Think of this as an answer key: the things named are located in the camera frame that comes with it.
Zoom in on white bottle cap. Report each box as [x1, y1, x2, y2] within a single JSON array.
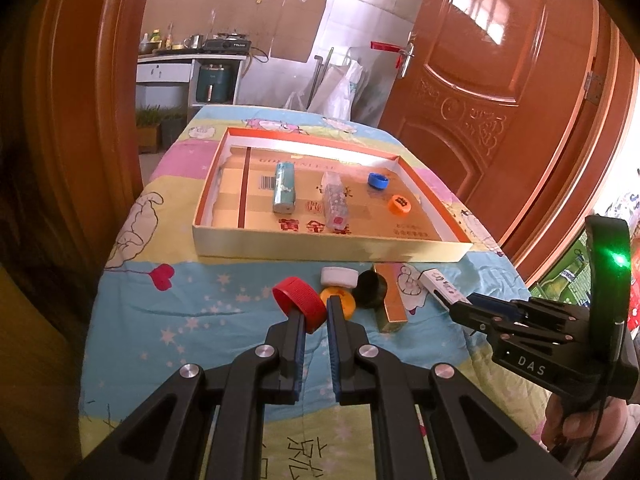
[[320, 266, 359, 289]]

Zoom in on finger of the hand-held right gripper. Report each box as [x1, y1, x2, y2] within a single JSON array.
[[447, 302, 566, 348], [470, 292, 586, 326]]

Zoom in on white printed slim box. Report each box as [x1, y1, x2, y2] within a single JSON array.
[[418, 268, 472, 307]]

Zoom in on metal door handle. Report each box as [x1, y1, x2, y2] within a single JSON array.
[[399, 31, 419, 79]]

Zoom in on red bottle cap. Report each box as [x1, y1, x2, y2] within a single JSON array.
[[272, 276, 327, 334]]

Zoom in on small gold box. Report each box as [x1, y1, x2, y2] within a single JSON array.
[[373, 263, 409, 334]]

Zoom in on plain orange bottle cap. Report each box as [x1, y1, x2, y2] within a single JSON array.
[[320, 286, 356, 319]]

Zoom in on teal printed slim box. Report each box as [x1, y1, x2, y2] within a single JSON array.
[[272, 162, 297, 214]]

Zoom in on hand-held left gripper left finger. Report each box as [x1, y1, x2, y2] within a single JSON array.
[[65, 310, 307, 480]]

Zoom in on cartoon sheep printed blanket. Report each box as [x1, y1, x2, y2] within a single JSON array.
[[80, 105, 551, 480]]

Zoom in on black bottle cap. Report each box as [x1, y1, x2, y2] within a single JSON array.
[[353, 270, 388, 309]]

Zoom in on person's right hand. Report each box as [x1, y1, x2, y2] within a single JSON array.
[[542, 396, 608, 456]]

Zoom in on planter box with grass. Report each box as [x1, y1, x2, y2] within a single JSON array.
[[136, 105, 162, 154]]

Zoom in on dark plant pot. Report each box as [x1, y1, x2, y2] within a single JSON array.
[[161, 112, 187, 150]]

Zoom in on dark green air fryer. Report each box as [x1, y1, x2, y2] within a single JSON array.
[[194, 61, 234, 104]]

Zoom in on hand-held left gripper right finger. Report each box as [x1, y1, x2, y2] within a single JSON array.
[[327, 297, 576, 480]]

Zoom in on white woven sacks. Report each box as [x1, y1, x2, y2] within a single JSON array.
[[306, 47, 365, 120]]

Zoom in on black gas stove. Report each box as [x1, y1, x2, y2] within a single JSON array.
[[203, 33, 251, 54]]

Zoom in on wooden door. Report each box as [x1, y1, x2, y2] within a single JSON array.
[[377, 0, 601, 261]]

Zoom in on cardboard sheets on wall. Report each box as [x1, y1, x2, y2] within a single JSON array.
[[144, 0, 329, 64]]

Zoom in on green printed carton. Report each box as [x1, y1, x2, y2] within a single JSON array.
[[529, 230, 597, 302]]

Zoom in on wooden door frame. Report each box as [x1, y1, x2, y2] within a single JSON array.
[[30, 0, 640, 286]]

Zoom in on grey kitchen counter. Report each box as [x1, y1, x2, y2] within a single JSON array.
[[136, 50, 249, 109]]

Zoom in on metal door hinge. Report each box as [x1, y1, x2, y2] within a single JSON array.
[[584, 72, 606, 104]]

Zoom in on shallow orange-rimmed cardboard box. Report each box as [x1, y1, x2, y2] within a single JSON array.
[[191, 126, 474, 264]]

